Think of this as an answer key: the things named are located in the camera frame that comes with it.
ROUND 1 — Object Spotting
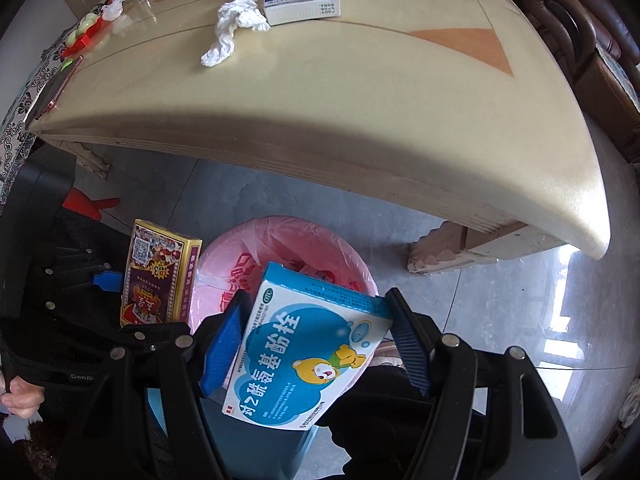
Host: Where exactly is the gold purple playing card box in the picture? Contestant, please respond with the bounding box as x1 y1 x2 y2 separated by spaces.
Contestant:
120 219 202 325

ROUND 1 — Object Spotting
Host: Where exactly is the blue cartoon medicine box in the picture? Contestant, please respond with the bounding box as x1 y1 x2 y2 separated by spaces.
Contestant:
221 263 393 431

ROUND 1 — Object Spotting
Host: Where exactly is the white tissue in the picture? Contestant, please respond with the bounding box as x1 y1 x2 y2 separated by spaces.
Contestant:
200 0 271 67

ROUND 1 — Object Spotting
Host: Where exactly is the white blue tablet box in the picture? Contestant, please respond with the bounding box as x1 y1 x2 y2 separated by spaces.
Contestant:
264 0 341 26

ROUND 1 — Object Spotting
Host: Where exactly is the person left hand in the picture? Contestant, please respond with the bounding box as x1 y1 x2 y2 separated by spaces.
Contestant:
1 376 44 419

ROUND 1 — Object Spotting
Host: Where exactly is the red plastic stool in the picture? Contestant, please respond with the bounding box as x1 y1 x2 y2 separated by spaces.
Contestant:
63 188 119 221

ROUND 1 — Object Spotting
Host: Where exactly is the smartphone with pink case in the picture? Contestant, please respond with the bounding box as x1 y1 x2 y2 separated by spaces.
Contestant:
24 55 84 128

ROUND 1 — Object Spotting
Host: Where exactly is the brown leather sofa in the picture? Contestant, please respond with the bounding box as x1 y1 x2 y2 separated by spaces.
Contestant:
513 0 639 164

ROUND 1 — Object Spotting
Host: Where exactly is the red green toy string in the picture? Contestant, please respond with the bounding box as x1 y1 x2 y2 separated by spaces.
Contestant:
60 0 126 61

